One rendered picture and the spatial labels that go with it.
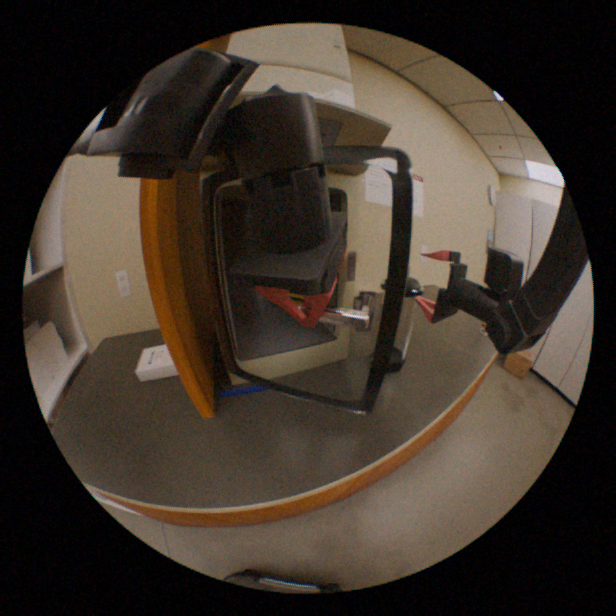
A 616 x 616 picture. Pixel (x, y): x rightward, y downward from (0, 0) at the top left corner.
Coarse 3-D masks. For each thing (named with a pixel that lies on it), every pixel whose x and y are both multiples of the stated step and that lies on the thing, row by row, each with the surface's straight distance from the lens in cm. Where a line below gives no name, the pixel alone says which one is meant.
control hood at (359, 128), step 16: (240, 96) 32; (320, 112) 35; (336, 112) 36; (352, 112) 37; (352, 128) 38; (368, 128) 39; (384, 128) 41; (336, 144) 38; (352, 144) 39; (368, 144) 41; (208, 160) 36
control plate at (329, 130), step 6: (318, 120) 35; (324, 120) 36; (330, 120) 36; (324, 126) 36; (330, 126) 36; (336, 126) 37; (324, 132) 36; (330, 132) 37; (336, 132) 37; (324, 138) 37; (330, 138) 37; (336, 138) 38; (324, 144) 37; (330, 144) 38
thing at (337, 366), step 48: (240, 192) 29; (336, 192) 23; (384, 192) 23; (240, 240) 29; (384, 240) 22; (240, 288) 31; (336, 288) 24; (384, 288) 23; (240, 336) 36; (288, 336) 30; (336, 336) 27; (384, 336) 26; (288, 384) 37; (336, 384) 32
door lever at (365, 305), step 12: (360, 300) 24; (372, 300) 23; (324, 312) 20; (336, 312) 20; (348, 312) 20; (360, 312) 20; (372, 312) 24; (336, 324) 20; (348, 324) 20; (360, 324) 19
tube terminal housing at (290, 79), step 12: (264, 72) 53; (276, 72) 54; (288, 72) 54; (300, 72) 56; (312, 72) 57; (252, 84) 49; (264, 84) 50; (276, 84) 50; (288, 84) 51; (300, 84) 52; (312, 84) 54; (324, 84) 55; (336, 84) 57; (348, 84) 60; (204, 168) 38; (216, 168) 38
